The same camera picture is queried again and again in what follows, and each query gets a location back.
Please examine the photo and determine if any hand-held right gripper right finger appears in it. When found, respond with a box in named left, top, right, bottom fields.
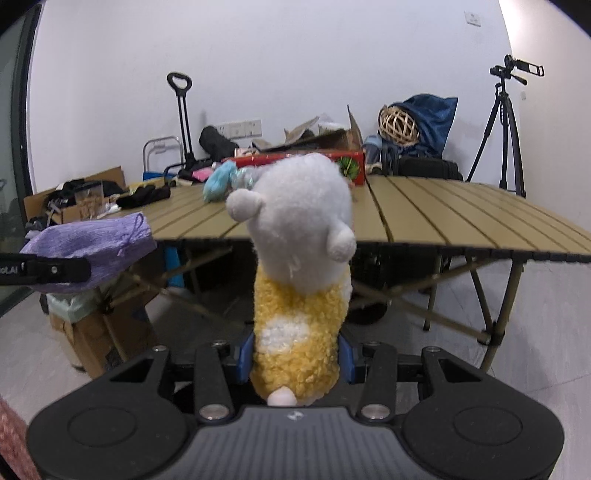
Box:
left=338, top=332, right=490, bottom=424

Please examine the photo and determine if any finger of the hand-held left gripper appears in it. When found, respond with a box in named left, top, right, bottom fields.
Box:
left=21, top=257, right=92, bottom=285

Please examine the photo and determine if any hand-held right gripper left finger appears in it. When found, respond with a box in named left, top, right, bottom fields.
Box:
left=99, top=333, right=256, bottom=424

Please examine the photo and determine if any purple drawstring pouch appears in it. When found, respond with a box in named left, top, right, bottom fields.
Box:
left=21, top=211, right=158, bottom=294

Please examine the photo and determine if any white and yellow plush toy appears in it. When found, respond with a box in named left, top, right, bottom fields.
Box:
left=225, top=152, right=358, bottom=407

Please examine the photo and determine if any pale green bin liner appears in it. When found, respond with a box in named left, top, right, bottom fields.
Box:
left=46, top=288, right=105, bottom=324

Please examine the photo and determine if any black rubber wheel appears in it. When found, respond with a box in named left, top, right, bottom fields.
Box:
left=344, top=295, right=389, bottom=326

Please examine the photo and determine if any clear jar with black lid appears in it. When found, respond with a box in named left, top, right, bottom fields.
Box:
left=74, top=181, right=105, bottom=217

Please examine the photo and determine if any printed cardboard box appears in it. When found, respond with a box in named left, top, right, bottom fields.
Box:
left=48, top=286, right=160, bottom=380

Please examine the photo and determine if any pile of dark clothes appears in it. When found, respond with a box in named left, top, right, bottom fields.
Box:
left=25, top=179, right=130, bottom=232

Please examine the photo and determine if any blue storage box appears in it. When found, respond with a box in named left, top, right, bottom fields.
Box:
left=165, top=246, right=182, bottom=288

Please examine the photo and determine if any black cloth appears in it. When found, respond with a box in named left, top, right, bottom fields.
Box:
left=115, top=184, right=172, bottom=210

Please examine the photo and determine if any glass door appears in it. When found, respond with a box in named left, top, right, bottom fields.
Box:
left=0, top=4, right=42, bottom=319

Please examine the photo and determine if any person's pink patterned clothing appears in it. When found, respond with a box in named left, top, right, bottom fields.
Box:
left=0, top=394, right=40, bottom=480

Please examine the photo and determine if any light blue fluffy cloth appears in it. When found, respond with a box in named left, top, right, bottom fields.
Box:
left=202, top=163, right=237, bottom=203

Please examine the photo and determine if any iridescent plastic wrap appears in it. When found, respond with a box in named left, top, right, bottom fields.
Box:
left=233, top=167, right=259, bottom=191

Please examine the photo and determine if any tan slatted folding table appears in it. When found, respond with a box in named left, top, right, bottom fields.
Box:
left=99, top=174, right=591, bottom=376

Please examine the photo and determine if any black soft bag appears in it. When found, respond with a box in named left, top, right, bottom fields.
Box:
left=199, top=126, right=241, bottom=160

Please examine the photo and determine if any red cardboard box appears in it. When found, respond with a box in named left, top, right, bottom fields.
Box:
left=221, top=149, right=367, bottom=188

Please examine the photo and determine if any black suitcase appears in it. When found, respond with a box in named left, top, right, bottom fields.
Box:
left=381, top=148, right=464, bottom=182

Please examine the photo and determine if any blue water bottle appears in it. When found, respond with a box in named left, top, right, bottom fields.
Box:
left=362, top=135, right=384, bottom=175

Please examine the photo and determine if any open brown cardboard box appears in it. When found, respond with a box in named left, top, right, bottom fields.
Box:
left=252, top=104, right=365, bottom=153

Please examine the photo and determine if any woven wicker ball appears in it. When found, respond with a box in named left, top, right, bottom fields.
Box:
left=379, top=105, right=419, bottom=145

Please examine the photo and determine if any dark blue cloth bag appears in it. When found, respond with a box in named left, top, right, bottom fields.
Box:
left=388, top=93, right=459, bottom=158

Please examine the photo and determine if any black tripod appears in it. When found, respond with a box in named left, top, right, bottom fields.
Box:
left=465, top=78, right=527, bottom=199

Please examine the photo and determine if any grey metal folding frame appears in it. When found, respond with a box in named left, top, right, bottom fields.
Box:
left=142, top=136, right=182, bottom=172

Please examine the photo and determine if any white wall socket strip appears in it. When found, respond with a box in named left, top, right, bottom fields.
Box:
left=215, top=120, right=262, bottom=138

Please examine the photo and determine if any black trolley handle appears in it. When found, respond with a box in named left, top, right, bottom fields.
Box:
left=167, top=72, right=197, bottom=171

